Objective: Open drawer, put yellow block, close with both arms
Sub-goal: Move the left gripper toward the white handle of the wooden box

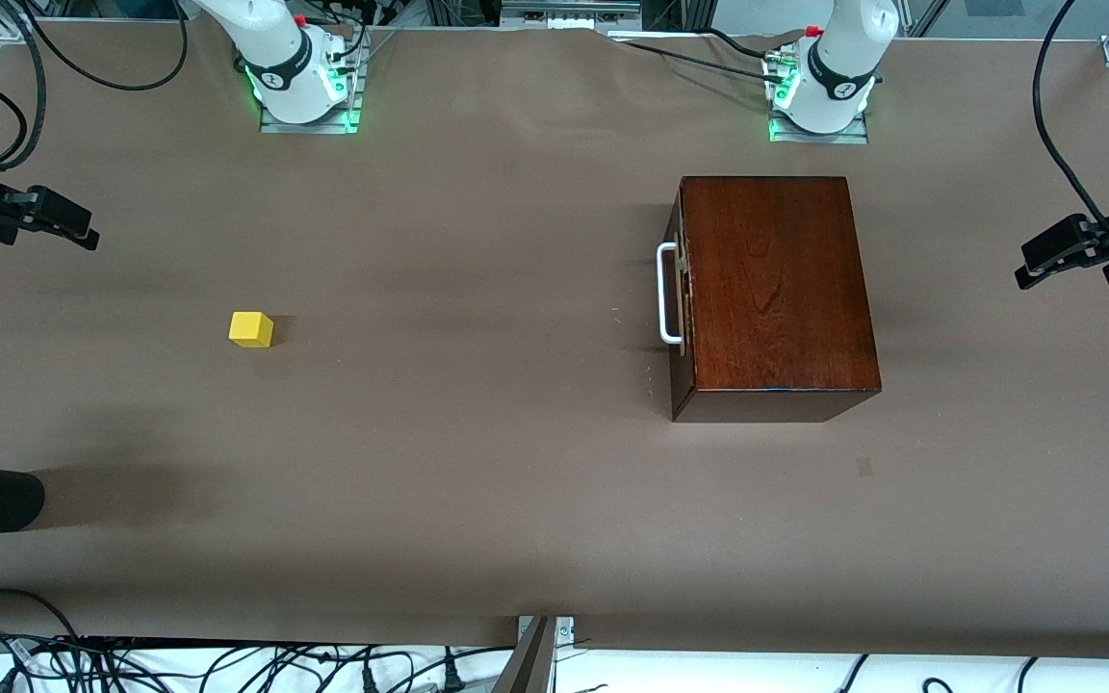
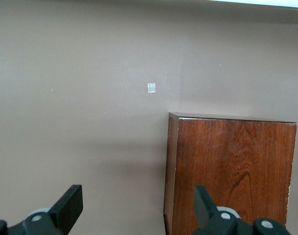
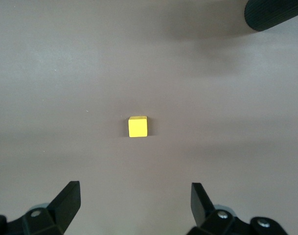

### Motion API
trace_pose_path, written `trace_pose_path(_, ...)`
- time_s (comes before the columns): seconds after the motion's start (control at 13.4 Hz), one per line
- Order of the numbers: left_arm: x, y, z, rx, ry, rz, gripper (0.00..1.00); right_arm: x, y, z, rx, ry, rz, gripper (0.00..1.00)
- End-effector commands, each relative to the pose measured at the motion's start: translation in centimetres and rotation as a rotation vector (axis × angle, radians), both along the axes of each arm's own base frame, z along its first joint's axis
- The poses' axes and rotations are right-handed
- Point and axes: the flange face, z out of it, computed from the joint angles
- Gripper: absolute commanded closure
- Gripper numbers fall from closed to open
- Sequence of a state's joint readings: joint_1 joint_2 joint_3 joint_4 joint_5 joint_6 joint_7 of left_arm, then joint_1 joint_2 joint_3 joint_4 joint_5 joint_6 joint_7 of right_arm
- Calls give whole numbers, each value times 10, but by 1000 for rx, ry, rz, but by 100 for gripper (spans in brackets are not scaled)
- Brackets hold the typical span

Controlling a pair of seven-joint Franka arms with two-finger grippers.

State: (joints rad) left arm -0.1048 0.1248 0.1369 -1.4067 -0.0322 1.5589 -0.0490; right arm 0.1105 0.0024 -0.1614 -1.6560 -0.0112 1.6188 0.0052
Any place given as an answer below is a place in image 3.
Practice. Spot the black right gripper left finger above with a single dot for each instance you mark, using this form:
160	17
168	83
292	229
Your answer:
53	220

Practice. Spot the yellow cube block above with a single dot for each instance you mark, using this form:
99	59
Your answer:
137	127

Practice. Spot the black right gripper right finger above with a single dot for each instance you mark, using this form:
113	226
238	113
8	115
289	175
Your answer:
207	220

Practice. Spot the black ribbed foam pole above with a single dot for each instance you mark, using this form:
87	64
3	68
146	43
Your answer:
273	13

